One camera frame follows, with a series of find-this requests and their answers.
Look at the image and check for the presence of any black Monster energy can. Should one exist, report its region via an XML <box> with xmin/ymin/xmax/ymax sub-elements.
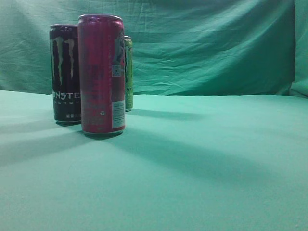
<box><xmin>49</xmin><ymin>24</ymin><xmax>81</xmax><ymax>124</ymax></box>

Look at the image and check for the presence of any green Monster energy can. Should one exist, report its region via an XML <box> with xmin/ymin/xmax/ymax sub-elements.
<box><xmin>124</xmin><ymin>36</ymin><xmax>133</xmax><ymax>112</ymax></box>

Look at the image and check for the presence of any green table cloth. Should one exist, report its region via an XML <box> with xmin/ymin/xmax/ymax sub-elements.
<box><xmin>0</xmin><ymin>91</ymin><xmax>308</xmax><ymax>231</ymax></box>

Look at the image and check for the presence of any pink Monster energy can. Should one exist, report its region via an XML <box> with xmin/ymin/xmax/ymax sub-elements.
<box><xmin>77</xmin><ymin>14</ymin><xmax>126</xmax><ymax>135</ymax></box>

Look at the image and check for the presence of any green backdrop cloth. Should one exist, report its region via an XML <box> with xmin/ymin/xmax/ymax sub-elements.
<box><xmin>0</xmin><ymin>0</ymin><xmax>296</xmax><ymax>96</ymax></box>

